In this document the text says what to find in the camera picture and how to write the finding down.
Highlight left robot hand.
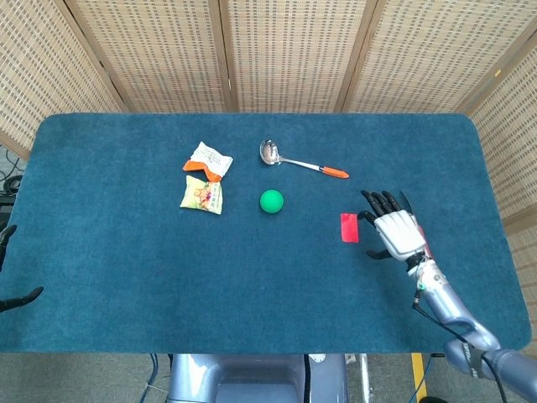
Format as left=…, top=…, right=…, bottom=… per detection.
left=0, top=224, right=45, bottom=314

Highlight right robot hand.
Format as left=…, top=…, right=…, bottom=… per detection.
left=357, top=190, right=425, bottom=262

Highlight red plastic piece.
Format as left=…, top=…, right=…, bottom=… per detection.
left=340, top=212, right=360, bottom=243

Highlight green ball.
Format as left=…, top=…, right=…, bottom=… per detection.
left=259, top=189, right=285, bottom=215

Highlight blue carpet table cloth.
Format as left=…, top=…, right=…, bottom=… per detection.
left=0, top=112, right=532, bottom=356

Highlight yellow green snack bag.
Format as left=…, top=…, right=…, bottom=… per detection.
left=180, top=175, right=224, bottom=216

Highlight white orange snack bag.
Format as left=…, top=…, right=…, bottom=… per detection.
left=182, top=141, right=234, bottom=183

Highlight woven rattan folding screen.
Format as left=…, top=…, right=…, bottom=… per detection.
left=0, top=0, right=537, bottom=307

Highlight silver blue robot torso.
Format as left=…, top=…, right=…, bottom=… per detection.
left=167, top=353, right=349, bottom=403

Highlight black floor cables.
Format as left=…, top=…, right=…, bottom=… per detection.
left=0, top=142, right=24, bottom=198

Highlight steel ladle orange handle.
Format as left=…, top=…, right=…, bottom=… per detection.
left=258, top=139, right=350, bottom=180

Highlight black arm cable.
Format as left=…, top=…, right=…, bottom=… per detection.
left=412, top=289, right=511, bottom=403

